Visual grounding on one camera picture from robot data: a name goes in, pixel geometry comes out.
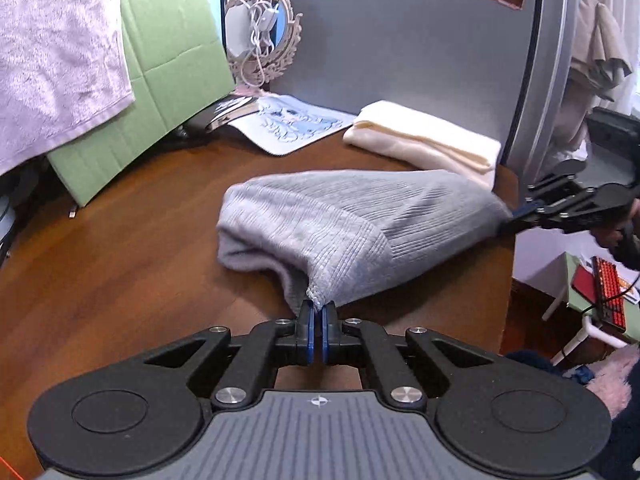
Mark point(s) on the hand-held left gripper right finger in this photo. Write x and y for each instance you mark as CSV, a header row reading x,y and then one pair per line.
x,y
327,332

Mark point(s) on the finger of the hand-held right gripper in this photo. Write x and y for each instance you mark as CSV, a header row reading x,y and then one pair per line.
x,y
532,206
555,217

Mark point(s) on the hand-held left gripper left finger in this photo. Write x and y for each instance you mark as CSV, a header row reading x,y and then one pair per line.
x,y
310,332

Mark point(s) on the grey ribbed garment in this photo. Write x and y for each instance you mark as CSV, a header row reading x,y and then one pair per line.
x,y
350,220

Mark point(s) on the person's right hand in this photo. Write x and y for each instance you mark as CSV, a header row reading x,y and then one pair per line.
x,y
625,245

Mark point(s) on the red tablet case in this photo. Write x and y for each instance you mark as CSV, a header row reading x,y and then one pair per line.
x,y
584,285

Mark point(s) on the beige hanging garment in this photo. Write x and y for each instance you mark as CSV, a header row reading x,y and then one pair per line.
x,y
595,45

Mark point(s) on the small green table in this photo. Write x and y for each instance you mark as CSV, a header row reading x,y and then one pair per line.
x,y
575,305

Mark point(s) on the red keyboard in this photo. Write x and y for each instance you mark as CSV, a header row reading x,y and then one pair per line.
x,y
607,295

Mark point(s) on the cream folded cloth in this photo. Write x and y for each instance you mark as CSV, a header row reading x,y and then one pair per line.
x,y
425,135

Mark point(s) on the pink fluffy cloth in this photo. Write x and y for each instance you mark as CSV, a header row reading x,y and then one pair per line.
x,y
615,380

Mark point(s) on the grey refrigerator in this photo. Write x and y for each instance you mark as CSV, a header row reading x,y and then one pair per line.
x,y
400,50

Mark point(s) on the anime printed mouse pad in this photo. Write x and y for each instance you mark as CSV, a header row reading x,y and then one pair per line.
x,y
295,120

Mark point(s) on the computer monitor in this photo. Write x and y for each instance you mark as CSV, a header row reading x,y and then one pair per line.
x,y
210,120

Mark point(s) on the ornate framed mirror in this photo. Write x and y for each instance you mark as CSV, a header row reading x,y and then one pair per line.
x,y
289,55

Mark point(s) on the green cardboard sheet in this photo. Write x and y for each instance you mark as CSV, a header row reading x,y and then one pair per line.
x,y
165,50

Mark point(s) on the lilac towel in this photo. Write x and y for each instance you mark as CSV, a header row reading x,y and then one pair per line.
x,y
55,50

